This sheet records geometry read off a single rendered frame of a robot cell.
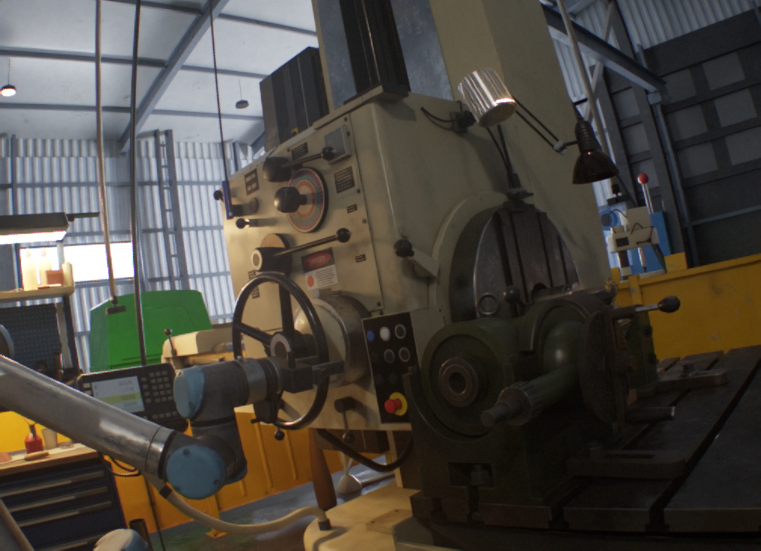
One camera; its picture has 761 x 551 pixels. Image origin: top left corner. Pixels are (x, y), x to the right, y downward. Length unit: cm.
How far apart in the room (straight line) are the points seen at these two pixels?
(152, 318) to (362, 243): 407
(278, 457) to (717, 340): 311
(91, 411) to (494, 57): 164
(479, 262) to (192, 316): 439
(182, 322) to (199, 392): 445
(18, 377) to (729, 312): 330
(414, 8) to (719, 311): 234
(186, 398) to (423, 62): 158
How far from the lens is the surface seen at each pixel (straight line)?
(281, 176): 166
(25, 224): 297
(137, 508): 401
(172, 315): 547
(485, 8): 215
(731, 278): 349
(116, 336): 527
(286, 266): 167
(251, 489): 437
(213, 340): 291
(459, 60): 215
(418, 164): 150
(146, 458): 98
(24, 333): 312
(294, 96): 283
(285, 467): 451
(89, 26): 1243
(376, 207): 143
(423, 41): 227
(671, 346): 363
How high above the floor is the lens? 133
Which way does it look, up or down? 5 degrees up
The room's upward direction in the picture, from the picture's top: 10 degrees counter-clockwise
